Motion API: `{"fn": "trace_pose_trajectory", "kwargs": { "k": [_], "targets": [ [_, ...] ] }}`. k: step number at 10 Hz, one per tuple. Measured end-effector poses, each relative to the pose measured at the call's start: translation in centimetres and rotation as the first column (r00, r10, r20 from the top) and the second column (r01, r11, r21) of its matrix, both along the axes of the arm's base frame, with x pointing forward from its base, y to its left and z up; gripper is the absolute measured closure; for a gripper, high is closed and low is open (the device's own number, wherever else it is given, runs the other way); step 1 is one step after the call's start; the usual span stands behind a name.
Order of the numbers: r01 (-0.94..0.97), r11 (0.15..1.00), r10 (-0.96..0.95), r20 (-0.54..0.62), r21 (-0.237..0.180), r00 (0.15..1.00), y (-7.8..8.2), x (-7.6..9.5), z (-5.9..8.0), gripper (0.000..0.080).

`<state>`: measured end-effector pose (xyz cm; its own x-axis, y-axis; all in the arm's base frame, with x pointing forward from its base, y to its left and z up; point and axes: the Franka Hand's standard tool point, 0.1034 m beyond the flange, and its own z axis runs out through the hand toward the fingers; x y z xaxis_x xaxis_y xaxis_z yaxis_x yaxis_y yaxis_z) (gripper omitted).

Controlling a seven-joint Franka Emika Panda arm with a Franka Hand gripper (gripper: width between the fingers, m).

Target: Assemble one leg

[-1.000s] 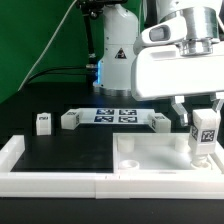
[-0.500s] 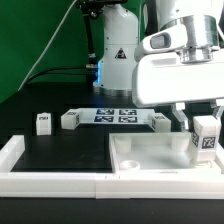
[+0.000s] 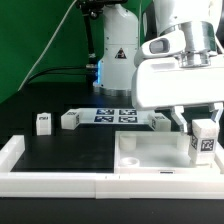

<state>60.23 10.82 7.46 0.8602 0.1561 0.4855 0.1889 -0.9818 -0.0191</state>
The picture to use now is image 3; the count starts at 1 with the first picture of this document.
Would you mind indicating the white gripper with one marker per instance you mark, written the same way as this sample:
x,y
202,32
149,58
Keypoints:
x,y
161,83

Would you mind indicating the white square tabletop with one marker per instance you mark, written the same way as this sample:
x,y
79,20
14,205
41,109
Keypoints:
x,y
146,152

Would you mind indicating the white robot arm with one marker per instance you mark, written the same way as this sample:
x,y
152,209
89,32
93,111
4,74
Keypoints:
x,y
181,65

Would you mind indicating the white marker sheet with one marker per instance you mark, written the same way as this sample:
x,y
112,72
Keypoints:
x,y
114,116

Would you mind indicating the white U-shaped fence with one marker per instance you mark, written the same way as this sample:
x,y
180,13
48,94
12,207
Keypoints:
x,y
101,186

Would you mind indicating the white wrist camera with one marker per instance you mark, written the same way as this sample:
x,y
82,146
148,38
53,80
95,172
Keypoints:
x,y
167,45

